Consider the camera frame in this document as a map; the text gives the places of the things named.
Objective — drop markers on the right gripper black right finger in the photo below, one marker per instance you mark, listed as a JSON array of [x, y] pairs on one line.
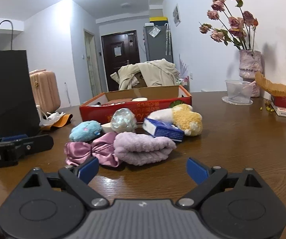
[[234, 205]]

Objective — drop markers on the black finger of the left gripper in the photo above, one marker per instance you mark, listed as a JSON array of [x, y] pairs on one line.
[[33, 145], [13, 138]]

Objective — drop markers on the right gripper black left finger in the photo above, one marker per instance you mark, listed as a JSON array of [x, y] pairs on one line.
[[51, 205]]

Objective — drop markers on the light blue plush toy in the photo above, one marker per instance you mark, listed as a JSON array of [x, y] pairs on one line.
[[85, 131]]

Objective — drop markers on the pink satin bow scrunchie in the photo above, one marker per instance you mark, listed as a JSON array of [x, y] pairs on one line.
[[101, 148]]

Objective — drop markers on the white triangular sponge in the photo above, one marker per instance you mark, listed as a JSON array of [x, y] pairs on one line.
[[106, 128]]

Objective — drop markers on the lilac fluffy towel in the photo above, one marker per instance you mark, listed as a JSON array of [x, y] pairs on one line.
[[140, 149]]

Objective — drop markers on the iridescent ball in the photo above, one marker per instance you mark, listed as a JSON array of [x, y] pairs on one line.
[[123, 120]]

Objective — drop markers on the yellow white plush toy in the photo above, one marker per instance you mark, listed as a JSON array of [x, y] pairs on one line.
[[181, 116]]

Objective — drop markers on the white foam cylinder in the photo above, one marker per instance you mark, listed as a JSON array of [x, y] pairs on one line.
[[140, 99]]

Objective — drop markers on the black paper bag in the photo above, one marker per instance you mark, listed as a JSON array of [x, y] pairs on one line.
[[18, 112]]

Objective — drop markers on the white cloth and charger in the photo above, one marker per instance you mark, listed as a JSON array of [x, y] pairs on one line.
[[48, 119]]

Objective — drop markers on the orange black pouch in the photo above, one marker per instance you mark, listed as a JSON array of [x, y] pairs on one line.
[[63, 121]]

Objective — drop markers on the pink suitcase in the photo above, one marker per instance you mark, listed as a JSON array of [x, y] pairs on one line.
[[45, 90]]

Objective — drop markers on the white red flat box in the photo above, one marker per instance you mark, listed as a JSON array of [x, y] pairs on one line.
[[284, 111]]

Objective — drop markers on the blue tissue pack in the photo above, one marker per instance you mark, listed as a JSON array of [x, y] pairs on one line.
[[158, 128]]

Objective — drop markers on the clear plastic cup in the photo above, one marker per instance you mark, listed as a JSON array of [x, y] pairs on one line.
[[238, 92]]

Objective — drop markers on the red small box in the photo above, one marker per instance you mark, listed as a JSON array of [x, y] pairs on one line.
[[279, 101]]

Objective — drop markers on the red cardboard box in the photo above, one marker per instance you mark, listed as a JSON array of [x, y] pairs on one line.
[[102, 107]]

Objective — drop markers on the dark entrance door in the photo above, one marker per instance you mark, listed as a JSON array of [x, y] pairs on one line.
[[119, 49]]

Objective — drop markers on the pink ceramic vase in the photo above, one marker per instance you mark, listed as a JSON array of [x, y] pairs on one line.
[[250, 62]]

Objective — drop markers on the beige coat on chair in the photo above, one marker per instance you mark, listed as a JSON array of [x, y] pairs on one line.
[[154, 73]]

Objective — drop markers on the grey cabinet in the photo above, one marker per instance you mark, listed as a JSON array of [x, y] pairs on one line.
[[158, 43]]

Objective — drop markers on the yellow box on cabinet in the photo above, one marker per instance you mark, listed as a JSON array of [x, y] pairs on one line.
[[158, 19]]

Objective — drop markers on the dried pink flower bouquet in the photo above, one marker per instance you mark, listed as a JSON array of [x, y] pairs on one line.
[[239, 31]]

